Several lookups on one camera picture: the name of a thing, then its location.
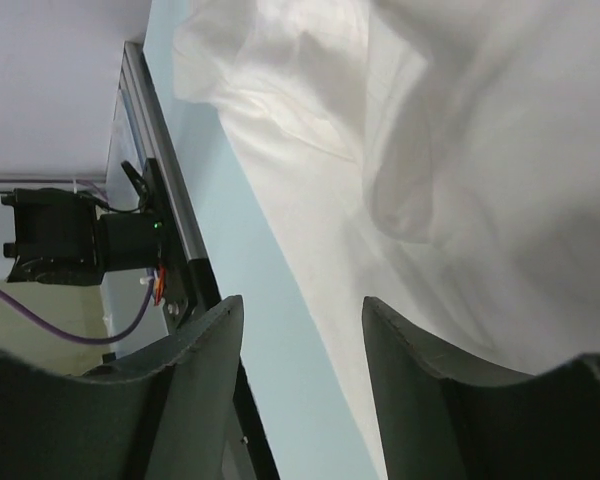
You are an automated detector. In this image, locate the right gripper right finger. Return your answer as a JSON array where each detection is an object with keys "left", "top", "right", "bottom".
[{"left": 362, "top": 297, "right": 600, "bottom": 479}]

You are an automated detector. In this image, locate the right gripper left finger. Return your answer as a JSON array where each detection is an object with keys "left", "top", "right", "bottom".
[{"left": 0, "top": 294, "right": 245, "bottom": 480}]

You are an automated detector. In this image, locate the white printed t shirt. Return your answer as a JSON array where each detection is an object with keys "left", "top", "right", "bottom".
[{"left": 172, "top": 0, "right": 600, "bottom": 480}]

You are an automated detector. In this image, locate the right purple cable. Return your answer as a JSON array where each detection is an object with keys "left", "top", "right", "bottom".
[{"left": 0, "top": 269, "right": 156, "bottom": 346}]

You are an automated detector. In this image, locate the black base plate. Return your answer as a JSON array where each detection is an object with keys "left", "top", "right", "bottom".
[{"left": 122, "top": 157, "right": 281, "bottom": 480}]

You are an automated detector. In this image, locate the aluminium frame rail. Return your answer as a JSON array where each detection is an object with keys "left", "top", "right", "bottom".
[{"left": 121, "top": 42, "right": 208, "bottom": 263}]

